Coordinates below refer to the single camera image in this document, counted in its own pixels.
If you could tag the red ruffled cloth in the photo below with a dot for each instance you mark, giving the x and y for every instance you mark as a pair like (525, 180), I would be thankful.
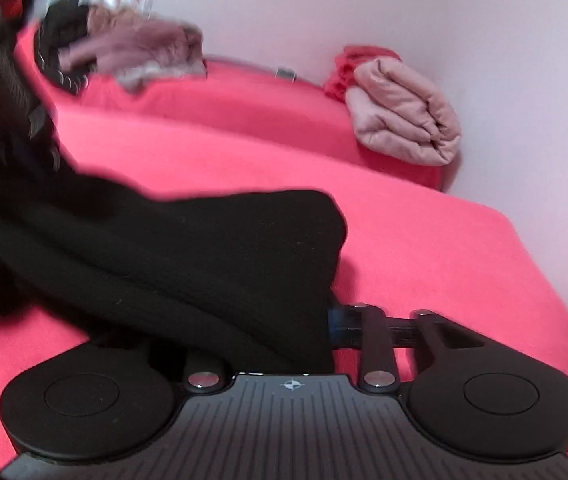
(346, 67)

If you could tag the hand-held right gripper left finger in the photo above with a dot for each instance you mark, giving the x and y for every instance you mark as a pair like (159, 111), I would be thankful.
(205, 379)

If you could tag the folded pink puffy jacket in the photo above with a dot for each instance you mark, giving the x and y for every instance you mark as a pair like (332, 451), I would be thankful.
(399, 110)

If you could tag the pink bed sheet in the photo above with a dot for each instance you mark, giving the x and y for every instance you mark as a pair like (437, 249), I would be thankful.
(414, 260)

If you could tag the black knit pants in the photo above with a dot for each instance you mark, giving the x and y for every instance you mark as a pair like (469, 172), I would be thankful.
(164, 270)

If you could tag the small grey object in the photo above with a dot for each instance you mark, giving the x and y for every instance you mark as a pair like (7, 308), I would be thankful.
(286, 73)

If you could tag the dark knit garment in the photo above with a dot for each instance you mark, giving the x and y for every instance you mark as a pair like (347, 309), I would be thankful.
(59, 35)

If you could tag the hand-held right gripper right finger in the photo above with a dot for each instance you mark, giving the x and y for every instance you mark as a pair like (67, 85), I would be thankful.
(338, 329)

